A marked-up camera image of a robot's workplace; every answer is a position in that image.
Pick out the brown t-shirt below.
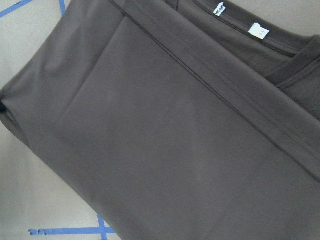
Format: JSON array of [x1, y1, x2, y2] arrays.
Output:
[[0, 0, 320, 240]]

